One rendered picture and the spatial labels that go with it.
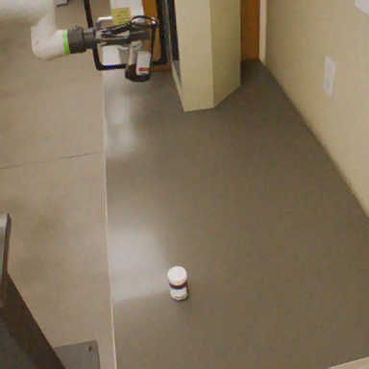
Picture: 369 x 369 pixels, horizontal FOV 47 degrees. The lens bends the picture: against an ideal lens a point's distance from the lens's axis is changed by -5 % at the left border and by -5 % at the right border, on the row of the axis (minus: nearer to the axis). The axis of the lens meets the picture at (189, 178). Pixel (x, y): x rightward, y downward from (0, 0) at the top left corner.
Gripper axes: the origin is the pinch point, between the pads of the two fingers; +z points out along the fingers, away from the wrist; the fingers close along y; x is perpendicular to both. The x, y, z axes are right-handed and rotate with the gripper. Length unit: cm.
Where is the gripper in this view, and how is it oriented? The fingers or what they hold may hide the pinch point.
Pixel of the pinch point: (141, 31)
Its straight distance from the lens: 162.4
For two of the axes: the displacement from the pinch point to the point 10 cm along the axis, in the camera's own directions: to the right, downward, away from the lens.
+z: 9.9, -1.4, 0.7
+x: 0.6, 7.6, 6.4
